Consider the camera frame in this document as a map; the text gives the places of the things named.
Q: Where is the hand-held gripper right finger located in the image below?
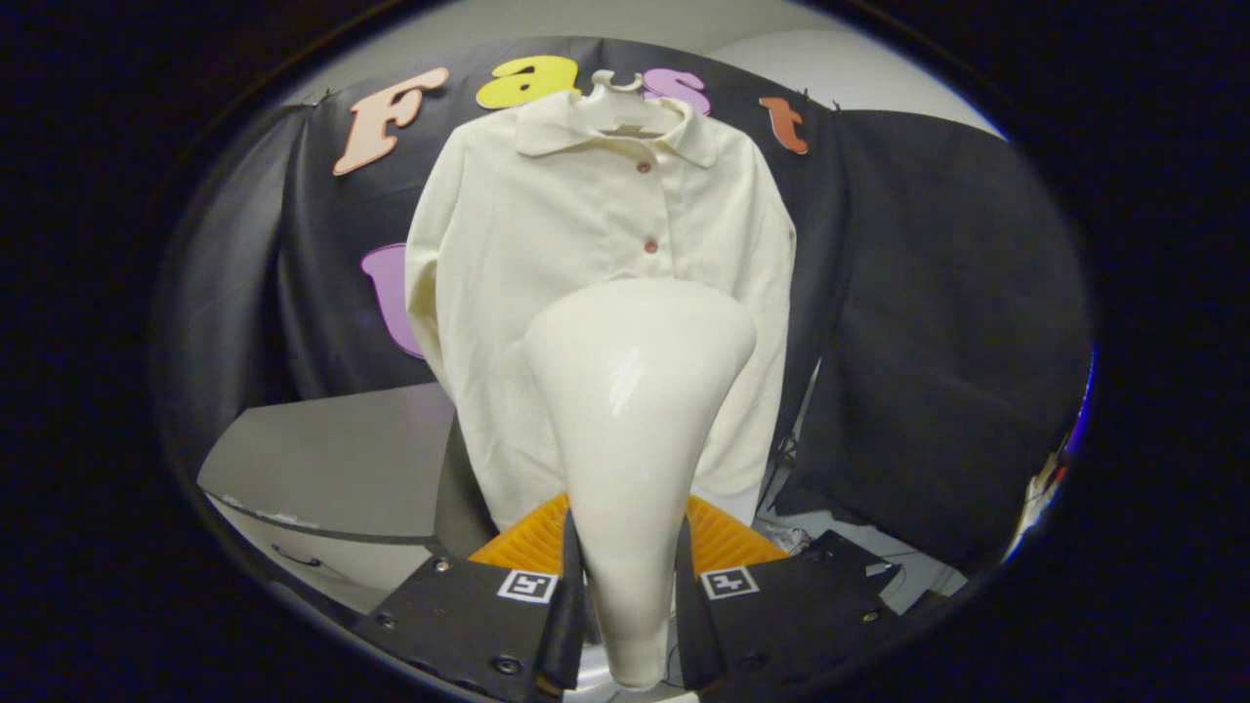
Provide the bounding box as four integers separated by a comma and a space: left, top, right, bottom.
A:
676, 493, 904, 696

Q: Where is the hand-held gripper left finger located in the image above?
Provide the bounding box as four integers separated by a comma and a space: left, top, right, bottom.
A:
354, 493, 589, 703

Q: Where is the white garment steamer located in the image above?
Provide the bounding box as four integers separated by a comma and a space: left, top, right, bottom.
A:
524, 278, 758, 690

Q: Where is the cream button-up shirt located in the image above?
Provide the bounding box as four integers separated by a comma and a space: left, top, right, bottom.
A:
405, 90, 797, 533

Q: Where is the white clothes hanger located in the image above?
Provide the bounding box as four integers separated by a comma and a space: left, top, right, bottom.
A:
571, 70, 685, 138

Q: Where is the grey drawer cabinet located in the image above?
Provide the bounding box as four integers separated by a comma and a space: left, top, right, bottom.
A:
198, 381, 499, 616

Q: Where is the black backdrop cloth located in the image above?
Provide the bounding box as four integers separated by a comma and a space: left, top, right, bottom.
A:
156, 37, 1093, 572

